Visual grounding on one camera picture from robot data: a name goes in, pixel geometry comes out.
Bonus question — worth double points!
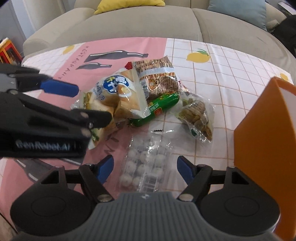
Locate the clear packet of white balls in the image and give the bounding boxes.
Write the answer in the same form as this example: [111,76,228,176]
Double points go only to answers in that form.
[118,130,173,193]

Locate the clear packet of brown nuts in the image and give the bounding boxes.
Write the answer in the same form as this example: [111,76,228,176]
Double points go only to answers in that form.
[175,91,214,143]

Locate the green sausage stick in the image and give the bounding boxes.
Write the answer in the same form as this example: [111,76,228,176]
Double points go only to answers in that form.
[129,93,180,127]

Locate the bread bun packet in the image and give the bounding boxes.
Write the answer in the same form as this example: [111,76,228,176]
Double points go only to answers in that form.
[71,69,151,150]

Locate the peanut snack packet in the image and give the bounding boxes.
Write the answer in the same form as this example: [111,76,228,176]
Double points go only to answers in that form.
[125,56,179,101]

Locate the orange cardboard box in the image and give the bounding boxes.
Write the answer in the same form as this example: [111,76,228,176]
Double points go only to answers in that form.
[234,77,295,240]

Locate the pink white lemon tablecloth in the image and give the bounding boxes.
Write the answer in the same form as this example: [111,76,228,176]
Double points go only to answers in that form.
[1,38,292,222]

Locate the yellow cushion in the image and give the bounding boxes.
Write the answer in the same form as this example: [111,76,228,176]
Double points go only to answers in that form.
[94,0,166,15]

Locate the beige fabric sofa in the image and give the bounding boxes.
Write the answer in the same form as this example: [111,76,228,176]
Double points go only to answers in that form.
[23,1,295,76]

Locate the black backpack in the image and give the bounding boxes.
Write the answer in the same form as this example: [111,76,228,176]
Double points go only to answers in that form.
[273,15,296,50]

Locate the light blue cushion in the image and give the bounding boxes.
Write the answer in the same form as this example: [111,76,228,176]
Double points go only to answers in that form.
[208,0,267,31]

